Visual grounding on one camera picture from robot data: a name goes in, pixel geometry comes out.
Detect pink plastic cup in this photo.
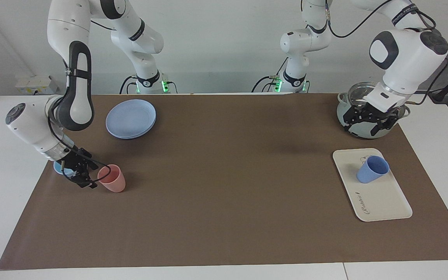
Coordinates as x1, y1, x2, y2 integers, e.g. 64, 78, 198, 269
98, 164, 126, 193

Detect black left base cables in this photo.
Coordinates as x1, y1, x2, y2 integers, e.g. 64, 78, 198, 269
252, 58, 310, 93

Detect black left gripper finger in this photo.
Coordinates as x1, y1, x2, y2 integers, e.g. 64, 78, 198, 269
369, 116, 399, 139
342, 112, 365, 135

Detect cream rabbit print tray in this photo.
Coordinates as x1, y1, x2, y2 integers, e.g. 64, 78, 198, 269
332, 148, 413, 222

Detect lavender blue plate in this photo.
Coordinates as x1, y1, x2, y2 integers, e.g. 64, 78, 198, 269
105, 99, 157, 140

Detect light blue bowl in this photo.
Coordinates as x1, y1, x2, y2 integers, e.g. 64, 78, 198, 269
53, 160, 76, 177

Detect glass pot lid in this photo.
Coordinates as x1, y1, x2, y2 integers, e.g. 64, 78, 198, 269
347, 82, 384, 107

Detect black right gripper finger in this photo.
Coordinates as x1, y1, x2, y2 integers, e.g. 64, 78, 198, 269
81, 157, 100, 172
68, 171, 98, 189

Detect blue plastic cup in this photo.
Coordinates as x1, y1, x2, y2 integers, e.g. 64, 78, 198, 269
356, 156, 390, 184

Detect white wall power strip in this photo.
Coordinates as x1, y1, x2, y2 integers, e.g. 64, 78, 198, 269
15, 75, 59, 95

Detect black right base cables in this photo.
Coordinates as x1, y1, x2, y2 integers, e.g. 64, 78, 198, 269
119, 75, 179, 95

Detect pale green cooking pot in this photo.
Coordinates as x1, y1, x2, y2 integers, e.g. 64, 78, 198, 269
336, 92, 411, 140

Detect brown table mat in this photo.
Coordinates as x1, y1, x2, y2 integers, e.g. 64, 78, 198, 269
0, 93, 448, 271

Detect black base cables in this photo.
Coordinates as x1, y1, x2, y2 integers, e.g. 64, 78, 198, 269
119, 75, 179, 95
252, 58, 310, 93

